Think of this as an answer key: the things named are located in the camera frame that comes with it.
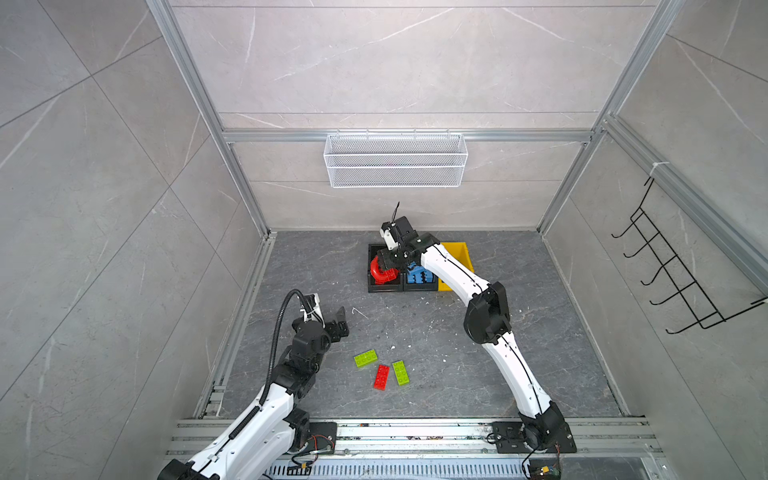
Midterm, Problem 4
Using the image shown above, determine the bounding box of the blue lego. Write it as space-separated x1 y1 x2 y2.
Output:
406 263 434 285

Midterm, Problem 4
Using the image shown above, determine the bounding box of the black bin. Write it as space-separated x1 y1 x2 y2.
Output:
367 243 405 293
403 262 438 292

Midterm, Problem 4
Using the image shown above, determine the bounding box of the red arch lego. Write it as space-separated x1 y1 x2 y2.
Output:
369 255 400 285

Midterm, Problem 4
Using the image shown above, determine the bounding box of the yellow plastic bin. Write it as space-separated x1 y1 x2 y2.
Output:
438 242 474 292

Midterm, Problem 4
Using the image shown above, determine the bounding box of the green lego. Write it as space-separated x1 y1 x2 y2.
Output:
392 361 410 386
353 349 378 368

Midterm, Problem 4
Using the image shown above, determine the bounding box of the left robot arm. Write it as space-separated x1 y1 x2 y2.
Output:
158 289 350 479

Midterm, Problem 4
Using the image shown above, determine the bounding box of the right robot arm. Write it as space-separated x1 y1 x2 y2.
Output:
377 216 567 451

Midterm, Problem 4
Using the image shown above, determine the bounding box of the small metal hex key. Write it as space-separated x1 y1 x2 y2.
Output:
352 307 369 319

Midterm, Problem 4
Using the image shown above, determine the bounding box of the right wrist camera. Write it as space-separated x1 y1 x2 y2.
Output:
380 223 399 251

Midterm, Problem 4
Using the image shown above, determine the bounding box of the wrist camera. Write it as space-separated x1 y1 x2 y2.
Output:
300 293 325 326
380 223 399 251

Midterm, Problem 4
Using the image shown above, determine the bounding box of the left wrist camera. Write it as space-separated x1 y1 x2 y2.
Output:
300 293 325 326

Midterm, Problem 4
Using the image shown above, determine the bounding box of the white wire mesh basket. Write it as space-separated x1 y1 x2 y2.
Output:
323 133 469 188

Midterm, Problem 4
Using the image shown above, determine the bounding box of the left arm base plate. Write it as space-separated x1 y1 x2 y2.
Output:
288 421 338 455

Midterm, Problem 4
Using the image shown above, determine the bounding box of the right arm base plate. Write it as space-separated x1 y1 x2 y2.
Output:
485 421 578 454

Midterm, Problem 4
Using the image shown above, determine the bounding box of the black wire hook rack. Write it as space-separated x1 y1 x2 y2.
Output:
611 177 767 335

